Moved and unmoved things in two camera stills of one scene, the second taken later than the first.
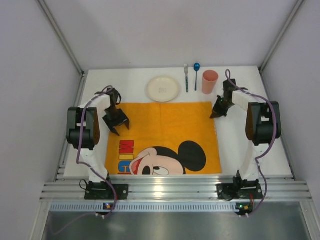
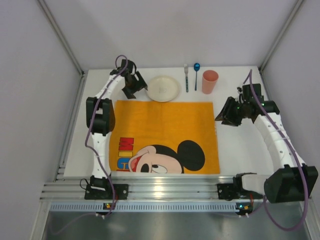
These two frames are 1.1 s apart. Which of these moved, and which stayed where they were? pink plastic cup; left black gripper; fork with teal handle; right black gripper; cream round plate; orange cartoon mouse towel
Moved: right black gripper; left black gripper
Stayed: orange cartoon mouse towel; cream round plate; pink plastic cup; fork with teal handle
